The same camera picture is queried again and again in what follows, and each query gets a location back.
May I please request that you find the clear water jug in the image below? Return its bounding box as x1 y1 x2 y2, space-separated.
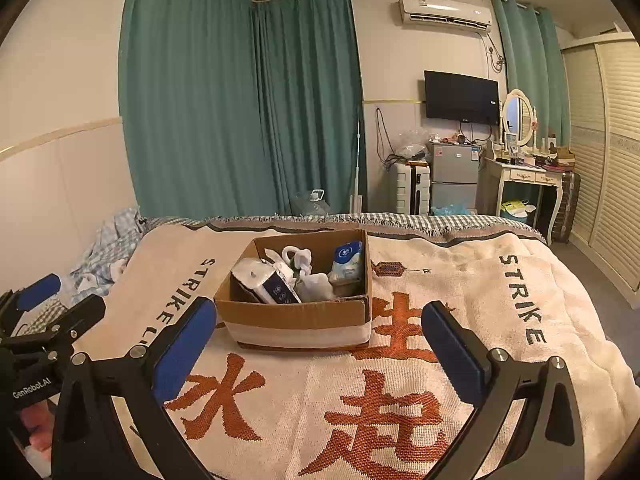
292 189 332 217

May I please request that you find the clear plastic bag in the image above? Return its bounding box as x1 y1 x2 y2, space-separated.
395 127 431 161

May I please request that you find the cream louvred wardrobe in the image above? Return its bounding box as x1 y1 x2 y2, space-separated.
560 30 640 308

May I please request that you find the white air conditioner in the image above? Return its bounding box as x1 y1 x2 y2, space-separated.
398 0 493 36

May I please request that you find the cream vanity desk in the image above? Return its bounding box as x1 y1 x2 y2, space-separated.
482 155 563 246

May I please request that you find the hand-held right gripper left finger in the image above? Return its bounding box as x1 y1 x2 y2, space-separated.
51 296 236 480

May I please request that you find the black wall cable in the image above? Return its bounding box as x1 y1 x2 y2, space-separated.
375 106 398 171

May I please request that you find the white sock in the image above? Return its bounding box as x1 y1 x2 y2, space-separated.
295 272 335 302

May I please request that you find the cardboard box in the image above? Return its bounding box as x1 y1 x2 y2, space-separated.
214 229 373 351

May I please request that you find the checkered bedsheet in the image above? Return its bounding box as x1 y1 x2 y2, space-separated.
70 207 547 291

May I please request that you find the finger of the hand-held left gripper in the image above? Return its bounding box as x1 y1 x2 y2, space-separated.
0 273 62 333
0 294 107 361

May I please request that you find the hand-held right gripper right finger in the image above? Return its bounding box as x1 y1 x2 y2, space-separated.
421 301 586 480

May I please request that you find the grey small fridge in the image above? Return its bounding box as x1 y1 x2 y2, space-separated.
427 141 481 213

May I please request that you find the light blue tissue pack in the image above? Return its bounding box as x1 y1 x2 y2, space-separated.
327 241 364 283

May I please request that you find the oval vanity mirror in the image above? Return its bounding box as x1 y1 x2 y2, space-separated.
501 89 536 148

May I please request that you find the yellow bag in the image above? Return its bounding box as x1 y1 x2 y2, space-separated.
501 200 536 222

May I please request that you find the white and blue tissue pack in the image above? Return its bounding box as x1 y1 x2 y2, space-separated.
231 257 302 305

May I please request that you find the black wall television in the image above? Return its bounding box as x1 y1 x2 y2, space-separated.
424 70 501 126

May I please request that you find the white suitcase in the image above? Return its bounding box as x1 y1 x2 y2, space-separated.
391 161 432 215

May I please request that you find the blue plastic bag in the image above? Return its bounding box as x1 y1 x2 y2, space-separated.
431 200 473 216

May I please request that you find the teal curtain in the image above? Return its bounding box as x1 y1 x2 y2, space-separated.
492 0 571 147
252 0 368 216
120 0 266 218

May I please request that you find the printed cream blanket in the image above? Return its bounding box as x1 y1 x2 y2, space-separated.
70 217 640 480

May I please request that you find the dark suitcase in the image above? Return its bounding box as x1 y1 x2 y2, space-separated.
552 171 582 246

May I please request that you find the white mop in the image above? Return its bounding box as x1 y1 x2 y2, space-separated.
347 120 368 213

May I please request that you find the white plush toy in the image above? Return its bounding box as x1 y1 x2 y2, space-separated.
280 246 313 278

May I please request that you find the person's left hand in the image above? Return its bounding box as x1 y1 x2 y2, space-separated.
17 400 55 468

